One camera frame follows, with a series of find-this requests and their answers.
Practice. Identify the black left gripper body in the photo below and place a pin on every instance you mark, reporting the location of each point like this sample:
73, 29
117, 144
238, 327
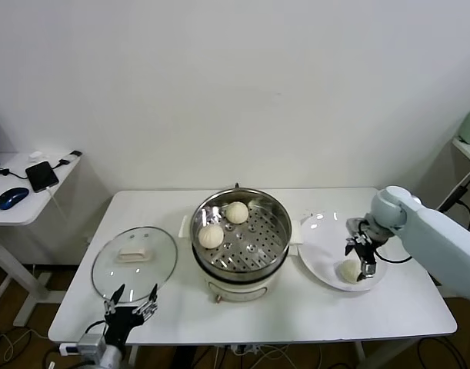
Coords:
121, 321

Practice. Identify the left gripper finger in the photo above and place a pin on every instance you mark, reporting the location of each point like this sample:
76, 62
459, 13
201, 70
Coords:
151, 305
112, 303

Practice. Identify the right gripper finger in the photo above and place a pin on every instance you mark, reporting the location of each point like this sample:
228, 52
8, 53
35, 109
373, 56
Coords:
360, 276
350, 247

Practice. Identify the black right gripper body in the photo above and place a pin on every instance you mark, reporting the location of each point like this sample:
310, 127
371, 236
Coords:
363, 246

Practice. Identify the white steamed baozi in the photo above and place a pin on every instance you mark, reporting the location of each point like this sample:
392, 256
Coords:
211, 237
236, 212
348, 271

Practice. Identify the glass pot lid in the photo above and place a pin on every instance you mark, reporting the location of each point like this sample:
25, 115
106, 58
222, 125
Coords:
154, 246

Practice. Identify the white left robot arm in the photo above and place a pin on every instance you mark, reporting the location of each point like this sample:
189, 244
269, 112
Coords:
111, 359

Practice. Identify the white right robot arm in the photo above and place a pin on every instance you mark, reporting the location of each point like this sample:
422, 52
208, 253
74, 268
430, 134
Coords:
430, 238

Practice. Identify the stainless steel steamer basket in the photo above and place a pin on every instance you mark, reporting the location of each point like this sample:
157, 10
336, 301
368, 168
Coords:
257, 246

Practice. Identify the white round plate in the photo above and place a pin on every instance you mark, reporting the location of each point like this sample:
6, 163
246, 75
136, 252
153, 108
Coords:
319, 253

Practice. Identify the white table leg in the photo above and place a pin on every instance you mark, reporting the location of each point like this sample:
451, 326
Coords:
134, 355
360, 351

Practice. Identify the white electric cooking pot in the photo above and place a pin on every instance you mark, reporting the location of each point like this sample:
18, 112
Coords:
238, 290

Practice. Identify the white power strip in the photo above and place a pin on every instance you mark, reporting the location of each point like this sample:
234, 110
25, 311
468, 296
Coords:
244, 349

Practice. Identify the white side desk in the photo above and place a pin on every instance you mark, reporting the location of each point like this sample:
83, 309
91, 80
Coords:
467, 150
19, 215

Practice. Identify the black smartphone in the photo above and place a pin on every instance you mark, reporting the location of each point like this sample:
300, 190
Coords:
41, 176

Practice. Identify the blue computer mouse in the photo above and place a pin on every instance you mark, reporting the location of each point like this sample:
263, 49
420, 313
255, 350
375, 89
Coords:
11, 197

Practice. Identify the black usb adapter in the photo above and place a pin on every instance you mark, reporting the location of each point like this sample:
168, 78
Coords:
75, 153

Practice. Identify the white earbuds case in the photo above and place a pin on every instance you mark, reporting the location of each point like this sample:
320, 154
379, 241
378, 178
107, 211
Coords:
34, 155

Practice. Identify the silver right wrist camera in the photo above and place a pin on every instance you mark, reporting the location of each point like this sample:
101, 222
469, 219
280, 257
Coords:
368, 268

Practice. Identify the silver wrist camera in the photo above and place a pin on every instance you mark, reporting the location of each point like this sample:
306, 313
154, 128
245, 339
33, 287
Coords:
91, 344
368, 268

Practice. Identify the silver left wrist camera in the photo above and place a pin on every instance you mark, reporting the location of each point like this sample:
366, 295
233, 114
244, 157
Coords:
91, 344

